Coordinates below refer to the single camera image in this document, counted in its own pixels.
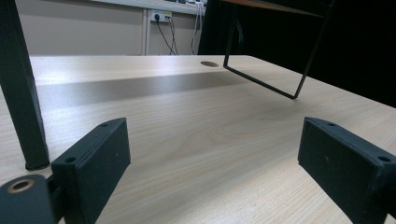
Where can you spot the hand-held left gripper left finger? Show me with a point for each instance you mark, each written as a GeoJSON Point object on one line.
{"type": "Point", "coordinates": [93, 168]}

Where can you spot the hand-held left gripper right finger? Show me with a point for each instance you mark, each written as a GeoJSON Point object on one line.
{"type": "Point", "coordinates": [342, 165]}

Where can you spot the round brown table grommet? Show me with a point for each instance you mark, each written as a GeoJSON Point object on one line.
{"type": "Point", "coordinates": [209, 63]}

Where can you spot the black metal frame stand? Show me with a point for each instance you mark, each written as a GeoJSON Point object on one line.
{"type": "Point", "coordinates": [351, 46]}

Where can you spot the white frame post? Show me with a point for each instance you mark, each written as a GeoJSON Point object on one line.
{"type": "Point", "coordinates": [147, 32]}

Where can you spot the white wall outlet with plugs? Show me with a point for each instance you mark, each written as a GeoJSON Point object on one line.
{"type": "Point", "coordinates": [161, 15]}

